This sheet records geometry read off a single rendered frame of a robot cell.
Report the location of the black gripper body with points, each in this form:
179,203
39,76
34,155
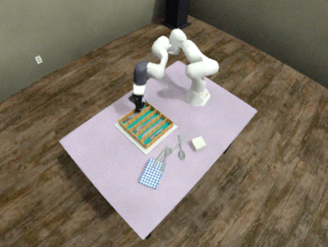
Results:
140,96

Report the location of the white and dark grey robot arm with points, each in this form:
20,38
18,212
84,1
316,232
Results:
200,66

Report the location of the blue and white checked towel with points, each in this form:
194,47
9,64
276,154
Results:
152,175

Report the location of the wooden cutlery tray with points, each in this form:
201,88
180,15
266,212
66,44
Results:
147,114

